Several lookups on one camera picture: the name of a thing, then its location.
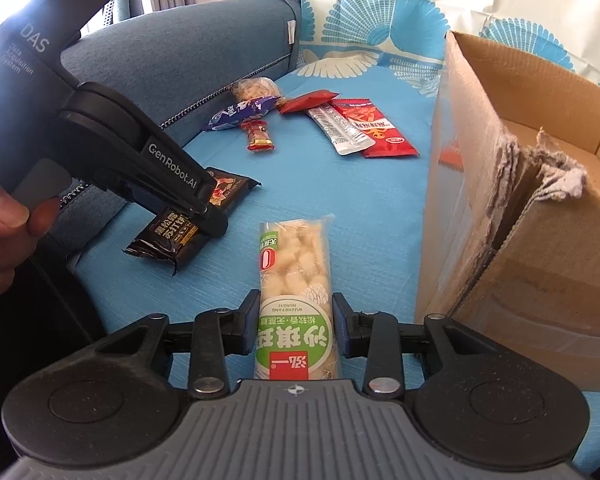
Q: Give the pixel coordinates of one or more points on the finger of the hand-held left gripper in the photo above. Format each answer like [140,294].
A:
[212,220]

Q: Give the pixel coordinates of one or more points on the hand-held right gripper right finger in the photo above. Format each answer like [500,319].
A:
[338,317]

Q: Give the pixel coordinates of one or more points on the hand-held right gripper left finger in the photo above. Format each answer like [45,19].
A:
[252,312]

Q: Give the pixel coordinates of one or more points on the dark brown snack packet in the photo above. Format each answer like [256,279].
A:
[165,245]

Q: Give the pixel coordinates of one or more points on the green and white snack bar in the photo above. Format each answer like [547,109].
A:
[295,270]

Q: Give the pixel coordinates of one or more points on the purple snack packet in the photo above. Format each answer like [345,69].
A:
[240,112]

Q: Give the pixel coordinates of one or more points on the cardboard box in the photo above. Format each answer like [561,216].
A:
[540,240]

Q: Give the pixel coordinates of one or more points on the clear bag of brown snacks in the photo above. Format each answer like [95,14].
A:
[255,90]

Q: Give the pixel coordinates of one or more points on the person's left hand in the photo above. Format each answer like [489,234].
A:
[5,230]

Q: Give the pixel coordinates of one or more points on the dark peanut print snack packet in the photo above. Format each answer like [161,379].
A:
[232,187]

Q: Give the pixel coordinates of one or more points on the small red snack packet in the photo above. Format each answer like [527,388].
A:
[259,136]

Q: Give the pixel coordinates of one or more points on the blue fan print cloth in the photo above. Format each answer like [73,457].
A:
[340,185]

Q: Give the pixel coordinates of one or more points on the blue sofa armrest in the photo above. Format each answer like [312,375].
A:
[180,55]

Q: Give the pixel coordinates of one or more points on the flat red snack packet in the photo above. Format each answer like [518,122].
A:
[305,101]

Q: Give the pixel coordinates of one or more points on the white stick snack packet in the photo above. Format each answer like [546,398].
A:
[337,130]

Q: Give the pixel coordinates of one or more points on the large red snack packet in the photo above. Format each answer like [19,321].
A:
[380,132]

